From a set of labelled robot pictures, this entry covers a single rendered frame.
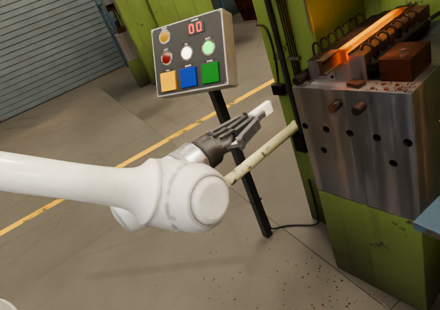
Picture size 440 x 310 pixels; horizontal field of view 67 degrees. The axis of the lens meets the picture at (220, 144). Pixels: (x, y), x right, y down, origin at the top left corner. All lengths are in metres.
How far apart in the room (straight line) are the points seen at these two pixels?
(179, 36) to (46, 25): 7.30
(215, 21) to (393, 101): 0.68
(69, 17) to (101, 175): 8.15
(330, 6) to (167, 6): 4.40
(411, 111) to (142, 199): 0.72
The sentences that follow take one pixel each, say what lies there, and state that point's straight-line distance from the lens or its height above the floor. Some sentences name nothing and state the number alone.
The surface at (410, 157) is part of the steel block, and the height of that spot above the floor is 0.72.
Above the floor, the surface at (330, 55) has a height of 1.02.
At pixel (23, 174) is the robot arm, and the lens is 0.54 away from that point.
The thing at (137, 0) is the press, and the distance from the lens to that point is 5.60.
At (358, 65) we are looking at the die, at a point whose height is 0.96.
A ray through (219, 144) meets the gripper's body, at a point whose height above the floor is 1.01.
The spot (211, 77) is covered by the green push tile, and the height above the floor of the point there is 1.00.
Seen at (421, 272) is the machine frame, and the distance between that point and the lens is 1.40.
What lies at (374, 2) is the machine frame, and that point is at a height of 1.01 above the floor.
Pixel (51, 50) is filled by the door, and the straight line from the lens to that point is 8.56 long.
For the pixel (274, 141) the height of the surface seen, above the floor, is 0.64.
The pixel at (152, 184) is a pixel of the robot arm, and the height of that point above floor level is 1.11.
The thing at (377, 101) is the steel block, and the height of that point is 0.89.
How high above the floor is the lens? 1.34
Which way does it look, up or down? 27 degrees down
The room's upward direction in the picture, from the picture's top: 22 degrees counter-clockwise
